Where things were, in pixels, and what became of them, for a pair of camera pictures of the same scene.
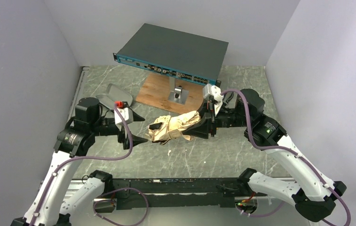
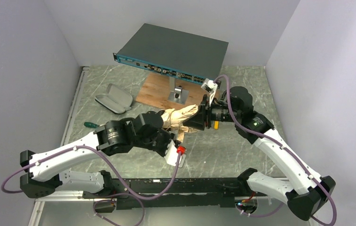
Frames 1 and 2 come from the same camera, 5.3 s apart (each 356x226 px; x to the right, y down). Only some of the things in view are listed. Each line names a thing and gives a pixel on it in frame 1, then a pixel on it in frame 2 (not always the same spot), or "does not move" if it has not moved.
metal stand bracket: x=176 y=94 does not move
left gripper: x=122 y=129 to x=164 y=141
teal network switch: x=193 y=57 does not move
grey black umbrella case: x=114 y=93 does not move
